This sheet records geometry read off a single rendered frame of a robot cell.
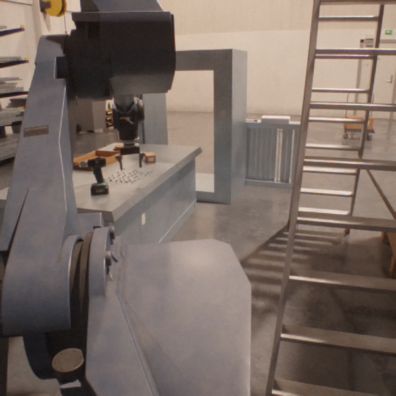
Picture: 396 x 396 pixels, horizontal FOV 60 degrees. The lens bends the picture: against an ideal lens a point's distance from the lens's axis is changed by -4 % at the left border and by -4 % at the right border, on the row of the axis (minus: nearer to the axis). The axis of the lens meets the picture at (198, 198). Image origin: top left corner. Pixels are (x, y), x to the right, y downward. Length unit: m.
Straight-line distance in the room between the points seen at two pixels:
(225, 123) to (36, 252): 3.01
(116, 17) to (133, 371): 0.99
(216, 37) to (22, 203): 11.09
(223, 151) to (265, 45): 7.99
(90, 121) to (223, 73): 5.59
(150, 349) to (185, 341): 0.06
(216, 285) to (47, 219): 0.40
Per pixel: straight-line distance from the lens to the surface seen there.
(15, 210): 0.93
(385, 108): 1.53
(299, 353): 2.04
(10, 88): 6.64
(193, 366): 0.63
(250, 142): 4.40
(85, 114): 8.79
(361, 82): 11.26
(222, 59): 3.59
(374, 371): 2.06
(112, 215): 2.03
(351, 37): 11.27
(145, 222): 2.55
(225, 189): 3.78
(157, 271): 0.78
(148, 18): 1.23
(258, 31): 11.49
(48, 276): 0.75
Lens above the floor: 1.40
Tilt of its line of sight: 20 degrees down
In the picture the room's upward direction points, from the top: 1 degrees counter-clockwise
